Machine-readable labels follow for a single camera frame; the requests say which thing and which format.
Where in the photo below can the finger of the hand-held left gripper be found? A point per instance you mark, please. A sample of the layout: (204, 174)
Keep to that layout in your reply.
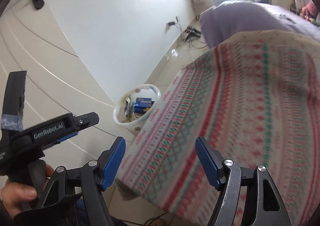
(86, 121)
(66, 139)

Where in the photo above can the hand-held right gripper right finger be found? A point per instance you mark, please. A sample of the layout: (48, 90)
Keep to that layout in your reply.
(206, 163)

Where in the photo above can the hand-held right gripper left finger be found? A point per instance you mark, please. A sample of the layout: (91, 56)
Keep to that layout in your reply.
(113, 163)

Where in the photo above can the white dotted waste bin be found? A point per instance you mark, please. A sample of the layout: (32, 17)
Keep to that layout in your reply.
(136, 126)

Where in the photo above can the person's left forearm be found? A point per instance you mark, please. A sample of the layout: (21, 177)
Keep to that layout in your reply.
(27, 219)

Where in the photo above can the person's left hand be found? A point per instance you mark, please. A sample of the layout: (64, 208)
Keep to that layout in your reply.
(17, 193)

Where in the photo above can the clear plastic wrapper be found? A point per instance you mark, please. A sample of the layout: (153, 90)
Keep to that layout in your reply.
(128, 108)

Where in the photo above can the blue box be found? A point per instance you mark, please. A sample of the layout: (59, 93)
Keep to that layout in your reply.
(143, 106)

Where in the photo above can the white door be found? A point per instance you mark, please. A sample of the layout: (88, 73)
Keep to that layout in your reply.
(50, 70)

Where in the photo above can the patterned red green blanket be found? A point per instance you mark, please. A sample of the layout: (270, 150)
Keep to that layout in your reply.
(237, 103)

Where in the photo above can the black power strip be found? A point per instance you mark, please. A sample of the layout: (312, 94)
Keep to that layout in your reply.
(193, 32)

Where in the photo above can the purple duvet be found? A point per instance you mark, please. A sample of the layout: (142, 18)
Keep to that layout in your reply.
(237, 18)

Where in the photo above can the small dark object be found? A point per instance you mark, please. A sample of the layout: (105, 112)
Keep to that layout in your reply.
(287, 18)

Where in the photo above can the pink plush toy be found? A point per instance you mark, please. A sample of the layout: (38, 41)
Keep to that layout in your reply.
(310, 8)

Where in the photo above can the black wall plug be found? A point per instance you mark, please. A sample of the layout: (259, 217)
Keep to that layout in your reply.
(170, 24)

